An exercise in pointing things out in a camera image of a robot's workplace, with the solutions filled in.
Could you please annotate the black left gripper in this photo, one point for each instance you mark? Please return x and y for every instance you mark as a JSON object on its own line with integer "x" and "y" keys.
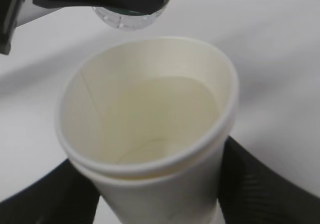
{"x": 9, "y": 11}

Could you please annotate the white paper cup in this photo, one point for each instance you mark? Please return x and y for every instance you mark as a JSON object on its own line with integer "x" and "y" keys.
{"x": 146, "y": 122}

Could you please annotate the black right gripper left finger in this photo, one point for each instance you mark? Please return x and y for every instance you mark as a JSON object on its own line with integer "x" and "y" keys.
{"x": 63, "y": 196}

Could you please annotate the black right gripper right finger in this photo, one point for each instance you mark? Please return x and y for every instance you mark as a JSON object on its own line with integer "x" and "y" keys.
{"x": 251, "y": 193}

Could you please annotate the clear water bottle green label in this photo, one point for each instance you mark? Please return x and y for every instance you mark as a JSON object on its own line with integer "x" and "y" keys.
{"x": 127, "y": 20}

